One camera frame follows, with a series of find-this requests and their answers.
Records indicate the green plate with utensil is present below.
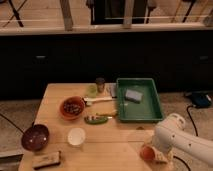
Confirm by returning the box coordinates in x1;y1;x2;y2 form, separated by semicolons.
84;115;112;125

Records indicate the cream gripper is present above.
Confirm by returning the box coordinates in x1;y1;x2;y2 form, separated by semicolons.
142;144;172;164

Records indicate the black floor cable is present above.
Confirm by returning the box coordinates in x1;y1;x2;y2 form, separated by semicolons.
186;105;200;138

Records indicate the red apple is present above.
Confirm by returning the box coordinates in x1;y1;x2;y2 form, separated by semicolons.
140;146;155;161

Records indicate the grey flat tool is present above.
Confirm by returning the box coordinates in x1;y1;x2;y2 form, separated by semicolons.
109;84;117;98

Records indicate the dark purple bowl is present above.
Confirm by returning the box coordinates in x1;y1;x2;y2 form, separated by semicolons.
21;124;50;151

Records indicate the green plastic tray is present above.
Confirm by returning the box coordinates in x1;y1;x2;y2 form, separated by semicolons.
116;78;164;122

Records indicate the orange bowl with nuts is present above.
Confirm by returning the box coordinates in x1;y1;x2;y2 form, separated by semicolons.
59;96;85;120

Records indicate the wooden block eraser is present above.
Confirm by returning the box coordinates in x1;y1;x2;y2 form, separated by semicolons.
32;151;61;170

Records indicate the white paper cup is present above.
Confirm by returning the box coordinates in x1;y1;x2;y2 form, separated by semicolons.
67;128;86;147

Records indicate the light green cup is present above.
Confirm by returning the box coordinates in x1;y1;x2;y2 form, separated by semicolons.
86;85;97;98

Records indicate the blue sponge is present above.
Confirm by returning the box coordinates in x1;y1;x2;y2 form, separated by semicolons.
125;89;142;103

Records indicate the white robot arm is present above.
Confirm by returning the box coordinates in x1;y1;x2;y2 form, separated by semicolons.
140;113;213;167

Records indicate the brown spice jar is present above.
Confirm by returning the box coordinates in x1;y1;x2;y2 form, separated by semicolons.
95;77;105;93

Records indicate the dark device on floor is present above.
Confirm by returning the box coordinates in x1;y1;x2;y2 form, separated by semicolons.
190;93;212;108

